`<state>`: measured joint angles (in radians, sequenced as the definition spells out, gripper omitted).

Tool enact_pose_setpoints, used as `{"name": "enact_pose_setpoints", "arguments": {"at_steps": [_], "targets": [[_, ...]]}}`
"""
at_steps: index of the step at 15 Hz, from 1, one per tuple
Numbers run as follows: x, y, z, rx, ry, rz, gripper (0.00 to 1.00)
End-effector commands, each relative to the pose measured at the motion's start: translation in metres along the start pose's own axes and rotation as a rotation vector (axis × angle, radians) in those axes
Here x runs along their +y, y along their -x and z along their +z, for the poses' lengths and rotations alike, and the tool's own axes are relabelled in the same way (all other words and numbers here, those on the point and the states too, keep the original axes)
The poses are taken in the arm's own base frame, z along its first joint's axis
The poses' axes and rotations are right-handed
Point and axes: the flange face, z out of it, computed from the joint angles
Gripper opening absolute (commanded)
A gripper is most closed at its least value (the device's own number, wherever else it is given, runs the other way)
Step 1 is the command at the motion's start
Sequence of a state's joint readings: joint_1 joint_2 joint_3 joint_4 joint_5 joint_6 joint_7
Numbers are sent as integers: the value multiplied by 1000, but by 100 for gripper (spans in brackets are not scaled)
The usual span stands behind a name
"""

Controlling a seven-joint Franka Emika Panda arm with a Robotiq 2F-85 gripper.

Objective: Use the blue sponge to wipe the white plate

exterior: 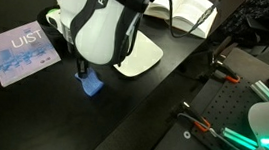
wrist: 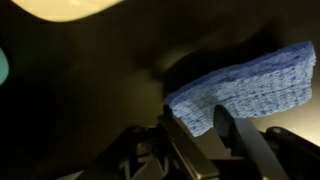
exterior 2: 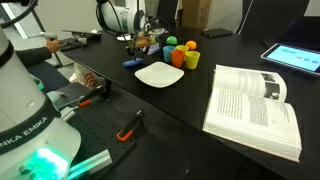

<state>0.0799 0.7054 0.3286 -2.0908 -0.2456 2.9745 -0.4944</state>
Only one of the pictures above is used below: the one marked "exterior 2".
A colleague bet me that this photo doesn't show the black flat tray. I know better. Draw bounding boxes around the black flat tray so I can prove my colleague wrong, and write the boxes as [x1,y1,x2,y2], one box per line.
[49,37,88,52]

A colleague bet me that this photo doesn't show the dark stand with white top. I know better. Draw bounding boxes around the dark stand with white top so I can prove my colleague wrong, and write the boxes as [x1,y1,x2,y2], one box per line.
[61,29,103,42]

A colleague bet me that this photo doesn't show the black perforated mounting board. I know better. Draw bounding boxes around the black perforated mounting board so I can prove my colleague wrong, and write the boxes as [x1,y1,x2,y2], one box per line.
[54,99,138,174]

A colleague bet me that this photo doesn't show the grey VR controller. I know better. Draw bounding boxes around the grey VR controller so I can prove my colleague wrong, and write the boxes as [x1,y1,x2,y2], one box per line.
[39,31,58,42]

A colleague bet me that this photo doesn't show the small yellow cup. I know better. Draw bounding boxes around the small yellow cup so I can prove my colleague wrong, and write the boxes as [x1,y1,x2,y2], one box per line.
[175,44,190,54]

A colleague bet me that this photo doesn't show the white square plate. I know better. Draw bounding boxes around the white square plate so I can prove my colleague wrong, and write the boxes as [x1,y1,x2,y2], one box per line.
[134,61,185,89]

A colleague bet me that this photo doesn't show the white red striped bag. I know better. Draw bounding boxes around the white red striped bag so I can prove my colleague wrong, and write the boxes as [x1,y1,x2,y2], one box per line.
[73,63,101,88]

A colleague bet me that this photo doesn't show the person's leg in jeans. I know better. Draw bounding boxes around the person's leg in jeans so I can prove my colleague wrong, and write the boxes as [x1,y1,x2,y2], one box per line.
[26,61,72,94]

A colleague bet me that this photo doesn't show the orange ball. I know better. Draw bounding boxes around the orange ball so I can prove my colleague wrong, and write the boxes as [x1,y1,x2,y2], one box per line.
[185,40,198,51]

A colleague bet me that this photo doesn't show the blue cup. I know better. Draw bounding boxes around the blue cup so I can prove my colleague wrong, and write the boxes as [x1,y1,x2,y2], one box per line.
[162,45,177,64]

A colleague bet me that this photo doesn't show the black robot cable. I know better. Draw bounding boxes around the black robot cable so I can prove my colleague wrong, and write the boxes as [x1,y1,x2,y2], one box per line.
[95,0,134,38]

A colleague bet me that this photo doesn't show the black office chair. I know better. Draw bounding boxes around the black office chair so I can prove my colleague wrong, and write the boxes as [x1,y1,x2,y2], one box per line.
[239,0,311,39]

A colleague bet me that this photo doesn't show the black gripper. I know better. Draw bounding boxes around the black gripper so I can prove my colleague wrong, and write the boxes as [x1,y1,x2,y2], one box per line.
[125,43,148,64]

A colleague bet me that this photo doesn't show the blue sponge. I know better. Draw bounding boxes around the blue sponge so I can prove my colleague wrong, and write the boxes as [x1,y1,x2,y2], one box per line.
[122,57,144,69]

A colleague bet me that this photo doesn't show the large yellow cup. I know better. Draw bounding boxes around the large yellow cup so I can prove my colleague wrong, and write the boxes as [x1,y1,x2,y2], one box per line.
[184,50,201,70]

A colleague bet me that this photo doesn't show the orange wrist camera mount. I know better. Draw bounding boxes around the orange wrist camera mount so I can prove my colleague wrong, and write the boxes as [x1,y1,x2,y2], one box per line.
[134,34,152,48]

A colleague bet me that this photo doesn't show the aluminium extrusion rail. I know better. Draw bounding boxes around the aluminium extrusion rail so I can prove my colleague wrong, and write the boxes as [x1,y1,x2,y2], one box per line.
[59,106,76,122]
[66,148,113,180]

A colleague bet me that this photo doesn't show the white round disc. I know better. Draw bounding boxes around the white round disc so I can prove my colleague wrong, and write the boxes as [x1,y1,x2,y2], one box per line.
[116,33,133,42]

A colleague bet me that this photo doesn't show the tablet with lit screen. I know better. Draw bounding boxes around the tablet with lit screen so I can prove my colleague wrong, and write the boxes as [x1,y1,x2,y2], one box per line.
[260,42,320,76]

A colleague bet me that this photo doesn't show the white handheld device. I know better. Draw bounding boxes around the white handheld device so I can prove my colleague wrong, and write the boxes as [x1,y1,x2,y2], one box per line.
[46,90,62,104]

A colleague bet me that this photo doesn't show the green ball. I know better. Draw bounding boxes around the green ball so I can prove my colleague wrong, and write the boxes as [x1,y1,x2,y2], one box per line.
[165,35,179,46]

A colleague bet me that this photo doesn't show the open white book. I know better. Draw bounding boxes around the open white book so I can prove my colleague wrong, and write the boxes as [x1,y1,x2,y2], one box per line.
[202,64,303,163]

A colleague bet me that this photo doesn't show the orange cup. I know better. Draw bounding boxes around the orange cup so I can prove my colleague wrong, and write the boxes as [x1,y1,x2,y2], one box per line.
[170,49,185,69]

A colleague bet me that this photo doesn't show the black phone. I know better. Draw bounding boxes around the black phone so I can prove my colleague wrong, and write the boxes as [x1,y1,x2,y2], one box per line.
[201,27,234,38]

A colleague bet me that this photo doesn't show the person's forearm dark sleeve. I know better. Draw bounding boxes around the person's forearm dark sleeve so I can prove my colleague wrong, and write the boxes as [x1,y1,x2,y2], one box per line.
[14,45,53,67]

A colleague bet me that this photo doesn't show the person's hand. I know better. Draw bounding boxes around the person's hand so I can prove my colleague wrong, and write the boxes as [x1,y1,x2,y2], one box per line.
[45,38,61,54]

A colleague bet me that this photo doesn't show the purple UIST booklet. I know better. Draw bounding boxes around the purple UIST booklet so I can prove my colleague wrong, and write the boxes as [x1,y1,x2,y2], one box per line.
[146,44,162,56]

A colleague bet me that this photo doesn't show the black orange clamp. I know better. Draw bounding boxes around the black orange clamp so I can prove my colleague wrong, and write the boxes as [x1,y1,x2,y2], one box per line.
[77,84,106,108]
[116,109,145,143]

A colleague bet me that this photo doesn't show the brown cardboard box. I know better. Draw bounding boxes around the brown cardboard box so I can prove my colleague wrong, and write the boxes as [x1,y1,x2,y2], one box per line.
[181,0,213,30]

